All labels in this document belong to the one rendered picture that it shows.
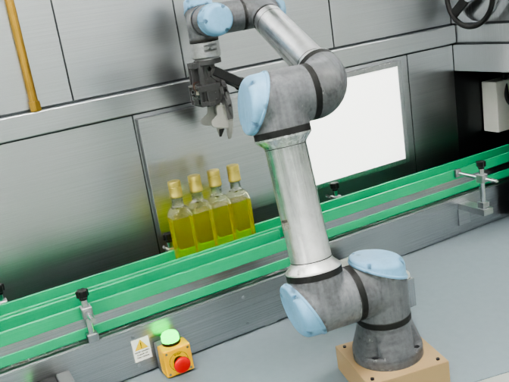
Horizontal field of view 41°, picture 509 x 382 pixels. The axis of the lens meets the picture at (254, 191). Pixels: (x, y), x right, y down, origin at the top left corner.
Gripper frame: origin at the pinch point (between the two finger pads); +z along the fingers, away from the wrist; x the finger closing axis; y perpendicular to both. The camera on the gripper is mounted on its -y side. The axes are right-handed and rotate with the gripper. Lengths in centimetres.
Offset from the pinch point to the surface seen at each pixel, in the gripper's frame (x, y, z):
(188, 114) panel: -11.9, 5.4, -5.2
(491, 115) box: -11, -107, 19
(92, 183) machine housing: -15.0, 34.7, 7.8
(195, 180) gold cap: 1.5, 11.7, 10.2
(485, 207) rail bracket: 16, -75, 39
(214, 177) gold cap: 1.4, 6.3, 10.8
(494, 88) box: -9, -107, 10
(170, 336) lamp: 21, 32, 40
